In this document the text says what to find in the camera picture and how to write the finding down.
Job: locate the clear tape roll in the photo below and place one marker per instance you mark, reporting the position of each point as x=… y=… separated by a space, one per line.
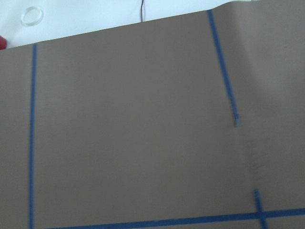
x=32 y=16

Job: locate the red cylinder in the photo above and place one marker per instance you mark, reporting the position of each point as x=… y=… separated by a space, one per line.
x=3 y=43

